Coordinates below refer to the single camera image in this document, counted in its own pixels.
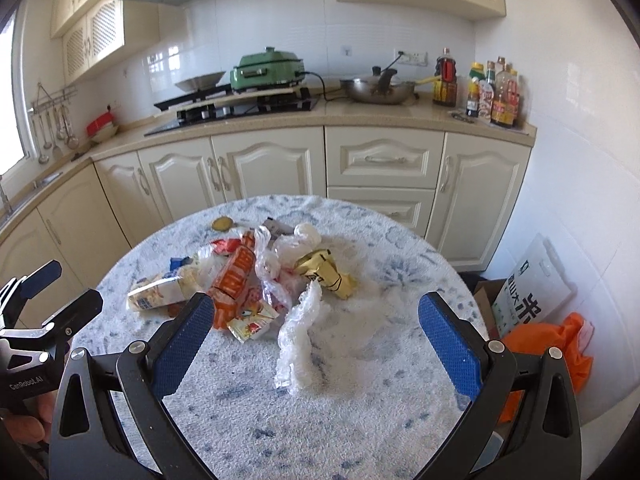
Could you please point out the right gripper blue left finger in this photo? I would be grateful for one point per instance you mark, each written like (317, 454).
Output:
(88, 441)

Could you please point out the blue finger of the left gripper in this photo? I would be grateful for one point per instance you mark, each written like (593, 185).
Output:
(53, 338)
(17, 292)

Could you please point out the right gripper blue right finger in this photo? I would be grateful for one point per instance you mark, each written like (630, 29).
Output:
(521, 421)

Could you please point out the white milk carton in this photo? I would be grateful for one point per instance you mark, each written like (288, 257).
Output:
(163, 290)

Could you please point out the orange snack wrapper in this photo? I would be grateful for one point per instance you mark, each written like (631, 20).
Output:
(229, 286)

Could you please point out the clear plastic bag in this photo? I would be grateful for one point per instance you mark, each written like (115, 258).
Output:
(294, 364)

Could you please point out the silver sachet packet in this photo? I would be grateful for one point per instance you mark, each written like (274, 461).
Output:
(277, 228)

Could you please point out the yellow snack wrapper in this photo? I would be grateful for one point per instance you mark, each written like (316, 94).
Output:
(320, 266)

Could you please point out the red sauce packet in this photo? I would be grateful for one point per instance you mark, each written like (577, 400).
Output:
(225, 246)

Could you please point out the white plastic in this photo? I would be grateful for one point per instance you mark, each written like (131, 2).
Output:
(290, 248)

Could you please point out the steel kitchen sink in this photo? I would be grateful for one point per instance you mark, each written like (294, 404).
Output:
(11, 206)

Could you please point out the person's left hand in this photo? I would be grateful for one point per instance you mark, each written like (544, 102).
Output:
(28, 429)

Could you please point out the white rice bag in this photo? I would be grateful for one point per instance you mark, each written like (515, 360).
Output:
(537, 286)

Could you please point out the cardboard box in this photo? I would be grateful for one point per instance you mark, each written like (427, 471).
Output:
(485, 293)

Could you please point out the red and white bowl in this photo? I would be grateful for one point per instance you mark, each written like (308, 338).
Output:
(103, 128)

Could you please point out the hanging utensil rack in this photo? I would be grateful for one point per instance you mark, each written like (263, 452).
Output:
(52, 127)

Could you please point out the round table blue-white cloth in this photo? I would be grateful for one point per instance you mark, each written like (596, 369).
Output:
(380, 403)

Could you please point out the lower cream cabinets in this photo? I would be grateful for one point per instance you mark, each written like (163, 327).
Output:
(445, 194)

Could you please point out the black gas stove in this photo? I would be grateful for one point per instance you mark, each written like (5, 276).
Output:
(237, 105)

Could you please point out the green electric cooker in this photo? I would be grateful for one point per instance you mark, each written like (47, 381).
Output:
(268, 69)

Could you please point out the dark soy sauce bottle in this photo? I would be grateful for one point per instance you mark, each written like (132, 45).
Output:
(445, 89)

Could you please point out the yellow cap oil bottle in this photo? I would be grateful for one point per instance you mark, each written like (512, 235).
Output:
(476, 77)

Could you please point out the steel wok with lid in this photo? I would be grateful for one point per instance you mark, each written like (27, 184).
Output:
(380, 87)

